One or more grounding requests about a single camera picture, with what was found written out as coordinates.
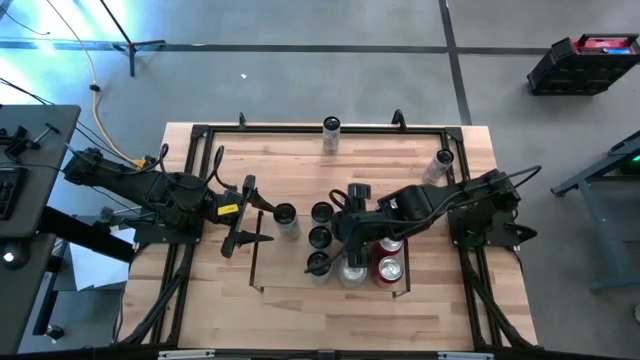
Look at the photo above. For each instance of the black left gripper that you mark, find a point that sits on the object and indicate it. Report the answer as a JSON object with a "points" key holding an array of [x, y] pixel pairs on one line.
{"points": [[230, 220]]}

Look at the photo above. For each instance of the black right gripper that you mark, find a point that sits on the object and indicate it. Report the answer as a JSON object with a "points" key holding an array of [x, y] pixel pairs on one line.
{"points": [[357, 230]]}

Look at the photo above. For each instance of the white slim energy can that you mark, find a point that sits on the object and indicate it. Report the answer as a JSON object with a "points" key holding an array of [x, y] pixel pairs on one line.
{"points": [[286, 215], [320, 237]]}

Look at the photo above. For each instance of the white slim can blue palm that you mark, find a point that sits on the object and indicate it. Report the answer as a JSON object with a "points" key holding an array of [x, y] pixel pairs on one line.
{"points": [[321, 213], [318, 261]]}

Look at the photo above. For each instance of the pink and white soda can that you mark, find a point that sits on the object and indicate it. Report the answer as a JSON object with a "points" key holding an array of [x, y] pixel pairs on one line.
{"points": [[352, 277]]}

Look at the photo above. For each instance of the red cola can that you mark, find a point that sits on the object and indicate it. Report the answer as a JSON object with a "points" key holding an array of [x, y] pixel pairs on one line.
{"points": [[391, 246], [389, 270]]}

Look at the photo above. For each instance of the white slim can green palm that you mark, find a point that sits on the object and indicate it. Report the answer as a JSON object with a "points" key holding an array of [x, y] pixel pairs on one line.
{"points": [[439, 165], [331, 135]]}

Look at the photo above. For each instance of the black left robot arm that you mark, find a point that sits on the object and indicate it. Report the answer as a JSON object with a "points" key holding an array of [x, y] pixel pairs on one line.
{"points": [[140, 187]]}

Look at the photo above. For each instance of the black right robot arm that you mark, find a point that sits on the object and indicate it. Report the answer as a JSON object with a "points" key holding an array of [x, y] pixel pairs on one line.
{"points": [[450, 200]]}

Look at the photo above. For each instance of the wooden shelf with black legs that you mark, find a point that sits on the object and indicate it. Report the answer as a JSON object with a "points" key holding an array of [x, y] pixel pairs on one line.
{"points": [[280, 270]]}

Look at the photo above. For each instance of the white paper sheet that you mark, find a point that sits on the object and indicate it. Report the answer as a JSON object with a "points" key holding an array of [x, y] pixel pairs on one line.
{"points": [[95, 265]]}

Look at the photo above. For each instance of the black light stand tripod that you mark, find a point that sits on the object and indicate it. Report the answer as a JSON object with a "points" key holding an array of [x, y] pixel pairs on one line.
{"points": [[131, 50]]}

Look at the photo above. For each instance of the black desk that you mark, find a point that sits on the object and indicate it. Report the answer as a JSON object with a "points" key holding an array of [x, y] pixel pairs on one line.
{"points": [[45, 165], [22, 300]]}

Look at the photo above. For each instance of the black caster wheel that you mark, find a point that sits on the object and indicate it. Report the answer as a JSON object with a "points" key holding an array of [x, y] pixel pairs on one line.
{"points": [[55, 332]]}

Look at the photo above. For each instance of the black computer mouse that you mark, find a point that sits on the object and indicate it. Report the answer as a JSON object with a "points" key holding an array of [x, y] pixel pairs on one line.
{"points": [[11, 257]]}

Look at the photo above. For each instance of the black keyboard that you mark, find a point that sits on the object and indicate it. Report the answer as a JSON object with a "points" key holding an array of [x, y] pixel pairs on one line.
{"points": [[9, 192]]}

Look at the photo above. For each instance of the black and red toolbox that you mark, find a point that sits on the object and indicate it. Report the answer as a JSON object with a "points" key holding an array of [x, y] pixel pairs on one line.
{"points": [[570, 75]]}

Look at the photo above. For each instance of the black device green light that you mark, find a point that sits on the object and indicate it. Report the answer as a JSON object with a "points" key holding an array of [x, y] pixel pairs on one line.
{"points": [[632, 162]]}

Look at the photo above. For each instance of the person's foot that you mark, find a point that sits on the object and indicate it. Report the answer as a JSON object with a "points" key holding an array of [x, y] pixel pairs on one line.
{"points": [[637, 312]]}

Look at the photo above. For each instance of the black metal table frame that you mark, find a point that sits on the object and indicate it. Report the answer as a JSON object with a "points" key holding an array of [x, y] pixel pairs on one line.
{"points": [[300, 129]]}

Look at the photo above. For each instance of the black frame clamp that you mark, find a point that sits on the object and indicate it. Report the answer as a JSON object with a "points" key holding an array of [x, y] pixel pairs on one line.
{"points": [[242, 120], [398, 120]]}

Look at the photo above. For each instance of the black overhead rig frame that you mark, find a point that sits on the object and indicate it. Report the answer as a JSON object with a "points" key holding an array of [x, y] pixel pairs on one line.
{"points": [[280, 356]]}

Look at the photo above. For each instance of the silver mounting bracket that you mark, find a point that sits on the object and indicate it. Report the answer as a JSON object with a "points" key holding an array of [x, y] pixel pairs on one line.
{"points": [[185, 354], [465, 356]]}

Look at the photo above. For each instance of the grey desk frame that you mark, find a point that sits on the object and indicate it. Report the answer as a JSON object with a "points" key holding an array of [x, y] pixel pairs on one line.
{"points": [[597, 171]]}

